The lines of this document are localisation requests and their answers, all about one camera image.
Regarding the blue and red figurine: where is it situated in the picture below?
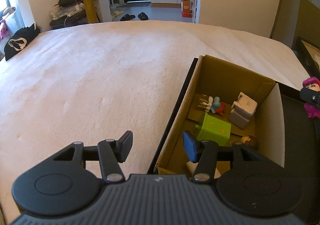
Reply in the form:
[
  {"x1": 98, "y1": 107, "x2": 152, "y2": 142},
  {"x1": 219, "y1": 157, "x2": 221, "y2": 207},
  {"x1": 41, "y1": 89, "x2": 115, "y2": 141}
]
[{"x1": 205, "y1": 96, "x2": 227, "y2": 115}]

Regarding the green cube toy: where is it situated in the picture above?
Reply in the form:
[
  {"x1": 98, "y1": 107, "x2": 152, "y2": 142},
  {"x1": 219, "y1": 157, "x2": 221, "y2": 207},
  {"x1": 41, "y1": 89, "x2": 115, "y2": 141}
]
[{"x1": 195, "y1": 112, "x2": 232, "y2": 147}]

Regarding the yellow round table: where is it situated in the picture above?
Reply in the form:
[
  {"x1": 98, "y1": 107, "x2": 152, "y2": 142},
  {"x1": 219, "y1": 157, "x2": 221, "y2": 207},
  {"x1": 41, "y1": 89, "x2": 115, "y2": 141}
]
[{"x1": 49, "y1": 0, "x2": 125, "y2": 24}]

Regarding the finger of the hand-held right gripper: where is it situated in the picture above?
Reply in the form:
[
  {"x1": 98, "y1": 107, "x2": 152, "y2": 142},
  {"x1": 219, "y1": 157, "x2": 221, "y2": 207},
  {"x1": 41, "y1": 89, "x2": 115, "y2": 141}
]
[{"x1": 300, "y1": 88, "x2": 320, "y2": 111}]

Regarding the white power strip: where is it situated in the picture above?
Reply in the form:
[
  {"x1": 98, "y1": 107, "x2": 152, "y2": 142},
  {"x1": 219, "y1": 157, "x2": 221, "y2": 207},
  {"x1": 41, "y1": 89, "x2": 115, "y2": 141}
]
[{"x1": 65, "y1": 3, "x2": 84, "y2": 19}]

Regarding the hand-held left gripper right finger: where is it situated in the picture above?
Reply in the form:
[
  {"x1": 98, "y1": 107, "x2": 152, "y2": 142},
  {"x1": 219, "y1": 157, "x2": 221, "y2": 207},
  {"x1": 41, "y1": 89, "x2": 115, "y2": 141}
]
[{"x1": 183, "y1": 130, "x2": 283, "y2": 182}]

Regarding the black and white garment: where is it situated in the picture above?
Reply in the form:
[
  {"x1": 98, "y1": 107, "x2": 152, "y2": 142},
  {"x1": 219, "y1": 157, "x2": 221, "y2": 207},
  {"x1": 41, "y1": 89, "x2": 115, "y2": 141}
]
[{"x1": 5, "y1": 23, "x2": 40, "y2": 62}]

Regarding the black tray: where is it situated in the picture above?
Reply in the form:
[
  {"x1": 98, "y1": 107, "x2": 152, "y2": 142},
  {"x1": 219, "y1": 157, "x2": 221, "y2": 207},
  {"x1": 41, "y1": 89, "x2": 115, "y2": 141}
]
[{"x1": 147, "y1": 56, "x2": 320, "y2": 224}]

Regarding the purple-haired doll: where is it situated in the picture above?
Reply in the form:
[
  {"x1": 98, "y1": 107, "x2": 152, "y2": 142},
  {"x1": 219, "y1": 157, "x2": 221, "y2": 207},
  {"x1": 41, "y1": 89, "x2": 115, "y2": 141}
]
[{"x1": 302, "y1": 77, "x2": 320, "y2": 119}]

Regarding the pink plush toy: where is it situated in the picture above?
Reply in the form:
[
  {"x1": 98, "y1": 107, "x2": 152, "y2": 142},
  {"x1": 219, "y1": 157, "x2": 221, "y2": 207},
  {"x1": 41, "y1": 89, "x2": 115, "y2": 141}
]
[{"x1": 0, "y1": 19, "x2": 8, "y2": 39}]

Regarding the grey and white toy appliance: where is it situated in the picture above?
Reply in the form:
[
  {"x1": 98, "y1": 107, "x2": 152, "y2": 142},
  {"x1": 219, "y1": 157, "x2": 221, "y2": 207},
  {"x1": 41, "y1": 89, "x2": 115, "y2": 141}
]
[{"x1": 228, "y1": 92, "x2": 258, "y2": 129}]

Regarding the orange cardboard box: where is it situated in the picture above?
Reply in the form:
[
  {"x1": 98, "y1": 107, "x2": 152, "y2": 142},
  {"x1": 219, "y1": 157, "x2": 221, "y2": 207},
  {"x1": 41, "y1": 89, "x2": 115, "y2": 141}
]
[{"x1": 180, "y1": 0, "x2": 192, "y2": 18}]

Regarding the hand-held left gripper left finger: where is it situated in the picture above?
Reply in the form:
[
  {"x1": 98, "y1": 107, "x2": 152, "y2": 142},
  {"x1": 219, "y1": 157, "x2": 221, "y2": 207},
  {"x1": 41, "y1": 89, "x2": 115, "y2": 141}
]
[{"x1": 54, "y1": 130, "x2": 133, "y2": 183}]

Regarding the small brown-haired figurine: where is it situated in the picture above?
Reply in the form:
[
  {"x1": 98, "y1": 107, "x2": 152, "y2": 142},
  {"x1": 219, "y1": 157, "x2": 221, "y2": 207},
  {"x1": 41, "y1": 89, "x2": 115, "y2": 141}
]
[{"x1": 240, "y1": 134, "x2": 257, "y2": 149}]

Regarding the black picture frame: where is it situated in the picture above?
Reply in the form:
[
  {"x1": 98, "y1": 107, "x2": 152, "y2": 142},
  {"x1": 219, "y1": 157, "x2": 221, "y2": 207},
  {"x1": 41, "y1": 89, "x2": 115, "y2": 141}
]
[{"x1": 294, "y1": 36, "x2": 320, "y2": 78}]

